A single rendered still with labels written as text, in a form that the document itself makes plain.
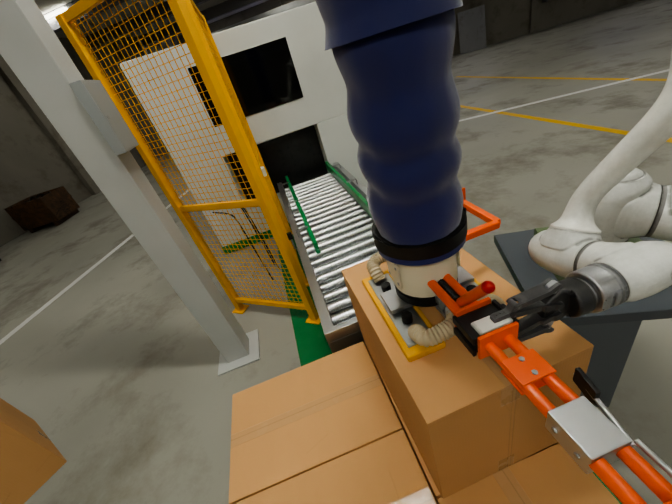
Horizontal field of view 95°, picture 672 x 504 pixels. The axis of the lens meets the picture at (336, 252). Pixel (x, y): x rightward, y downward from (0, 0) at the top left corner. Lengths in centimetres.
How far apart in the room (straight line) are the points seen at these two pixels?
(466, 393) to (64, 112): 178
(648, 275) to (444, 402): 45
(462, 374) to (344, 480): 55
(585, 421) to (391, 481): 66
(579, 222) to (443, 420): 55
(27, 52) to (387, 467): 196
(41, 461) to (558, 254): 177
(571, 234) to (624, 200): 33
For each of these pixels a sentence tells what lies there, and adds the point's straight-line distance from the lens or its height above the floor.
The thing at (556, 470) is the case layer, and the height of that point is 54.
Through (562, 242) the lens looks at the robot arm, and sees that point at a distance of 90.
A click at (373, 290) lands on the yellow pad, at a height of 97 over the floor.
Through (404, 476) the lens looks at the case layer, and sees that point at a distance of 113.
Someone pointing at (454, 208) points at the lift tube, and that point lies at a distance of 70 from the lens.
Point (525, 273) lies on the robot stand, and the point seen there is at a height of 75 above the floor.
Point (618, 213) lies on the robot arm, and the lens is 123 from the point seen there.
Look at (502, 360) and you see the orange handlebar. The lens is 64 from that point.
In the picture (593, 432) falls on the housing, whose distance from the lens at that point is 59.
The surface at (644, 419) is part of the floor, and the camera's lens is 196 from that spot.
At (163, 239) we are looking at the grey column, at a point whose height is 102.
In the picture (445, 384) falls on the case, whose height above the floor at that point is 94.
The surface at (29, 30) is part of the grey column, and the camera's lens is 182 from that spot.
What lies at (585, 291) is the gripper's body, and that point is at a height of 110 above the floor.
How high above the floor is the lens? 160
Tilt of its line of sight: 32 degrees down
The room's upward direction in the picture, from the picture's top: 18 degrees counter-clockwise
